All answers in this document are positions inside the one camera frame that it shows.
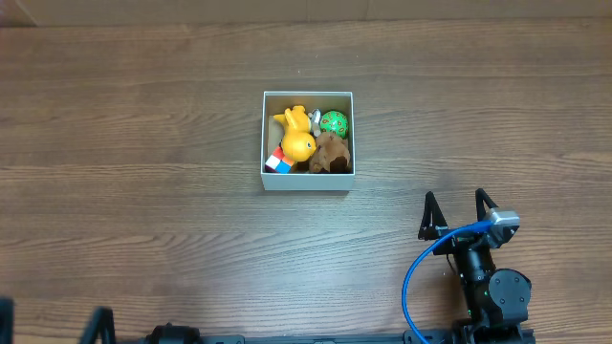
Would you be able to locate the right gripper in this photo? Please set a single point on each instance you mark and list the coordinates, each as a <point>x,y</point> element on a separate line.
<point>459,239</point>

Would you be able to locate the brown plush capybara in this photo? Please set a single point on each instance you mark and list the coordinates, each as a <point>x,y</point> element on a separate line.
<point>332,155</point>

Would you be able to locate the green number ball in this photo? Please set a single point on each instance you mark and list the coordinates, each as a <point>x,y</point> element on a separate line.
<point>336,122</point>

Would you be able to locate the white wooden rattle drum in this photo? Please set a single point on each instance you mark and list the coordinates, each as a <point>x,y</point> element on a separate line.
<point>315,119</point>

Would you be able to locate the yellow rubber whale toy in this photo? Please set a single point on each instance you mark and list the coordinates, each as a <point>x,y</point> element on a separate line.
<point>298,144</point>

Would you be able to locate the colourful puzzle cube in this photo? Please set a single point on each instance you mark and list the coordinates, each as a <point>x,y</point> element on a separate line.
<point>278,162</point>

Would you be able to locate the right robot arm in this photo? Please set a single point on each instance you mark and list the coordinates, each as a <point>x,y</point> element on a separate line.
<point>497,299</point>

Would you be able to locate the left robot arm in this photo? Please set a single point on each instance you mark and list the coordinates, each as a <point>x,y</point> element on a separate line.
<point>101,326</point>

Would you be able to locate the white cardboard box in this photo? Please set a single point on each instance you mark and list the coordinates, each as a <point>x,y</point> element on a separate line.
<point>273,103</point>

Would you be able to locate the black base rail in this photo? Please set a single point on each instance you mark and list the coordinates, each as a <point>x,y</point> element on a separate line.
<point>407,337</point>

